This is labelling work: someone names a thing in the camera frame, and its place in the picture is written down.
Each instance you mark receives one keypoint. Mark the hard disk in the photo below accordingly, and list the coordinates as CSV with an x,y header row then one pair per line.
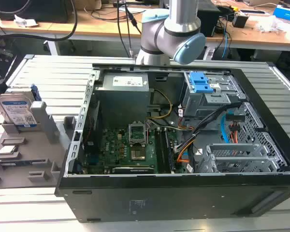
x,y
14,108

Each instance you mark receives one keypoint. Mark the wooden desk with white frame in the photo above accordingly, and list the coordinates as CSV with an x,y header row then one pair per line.
x,y
256,36
87,26

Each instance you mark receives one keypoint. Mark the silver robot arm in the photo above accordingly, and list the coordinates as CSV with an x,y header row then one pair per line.
x,y
164,31

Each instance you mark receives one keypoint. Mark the brown cardboard box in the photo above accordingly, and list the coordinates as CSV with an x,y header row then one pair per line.
x,y
87,4

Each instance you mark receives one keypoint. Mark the silver CPU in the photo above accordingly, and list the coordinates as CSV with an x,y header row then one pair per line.
x,y
6,149

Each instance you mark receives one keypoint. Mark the black RAM slot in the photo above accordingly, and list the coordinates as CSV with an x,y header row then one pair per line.
x,y
160,149

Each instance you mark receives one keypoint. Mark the CPU socket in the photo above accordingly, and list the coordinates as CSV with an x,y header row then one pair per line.
x,y
137,154

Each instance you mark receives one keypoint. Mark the grey metal disk bay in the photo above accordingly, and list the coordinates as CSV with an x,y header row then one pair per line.
x,y
241,157

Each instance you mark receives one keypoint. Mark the black PC case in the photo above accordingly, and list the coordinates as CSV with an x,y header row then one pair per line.
x,y
159,200

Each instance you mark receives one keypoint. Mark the silver laptop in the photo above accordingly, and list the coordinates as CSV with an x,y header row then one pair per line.
x,y
258,2

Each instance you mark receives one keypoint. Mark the clear plastic wrap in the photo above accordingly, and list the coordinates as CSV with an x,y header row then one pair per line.
x,y
270,24

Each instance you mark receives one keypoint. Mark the grey power supply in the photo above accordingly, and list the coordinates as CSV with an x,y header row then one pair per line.
x,y
120,101

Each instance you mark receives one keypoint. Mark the small black box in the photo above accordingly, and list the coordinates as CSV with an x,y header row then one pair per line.
x,y
240,21

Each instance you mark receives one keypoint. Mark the black tower box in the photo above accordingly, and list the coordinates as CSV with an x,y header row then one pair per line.
x,y
207,20

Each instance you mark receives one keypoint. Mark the crumpled white paper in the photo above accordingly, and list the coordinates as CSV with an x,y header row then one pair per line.
x,y
25,21

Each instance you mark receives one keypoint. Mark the large black box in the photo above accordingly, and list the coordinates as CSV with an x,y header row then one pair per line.
x,y
38,10

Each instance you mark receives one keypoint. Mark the black RAM stick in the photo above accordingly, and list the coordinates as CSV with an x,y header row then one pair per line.
x,y
169,154

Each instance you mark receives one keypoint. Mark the blue and white box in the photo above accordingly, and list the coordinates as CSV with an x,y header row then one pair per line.
x,y
286,14

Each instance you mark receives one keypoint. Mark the black graphics card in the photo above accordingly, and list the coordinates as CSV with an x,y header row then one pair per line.
x,y
133,169

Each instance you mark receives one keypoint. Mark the grey parts rack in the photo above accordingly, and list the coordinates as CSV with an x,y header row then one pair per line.
x,y
33,157

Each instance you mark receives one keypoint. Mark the green motherboard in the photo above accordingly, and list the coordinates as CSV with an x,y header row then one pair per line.
x,y
116,145

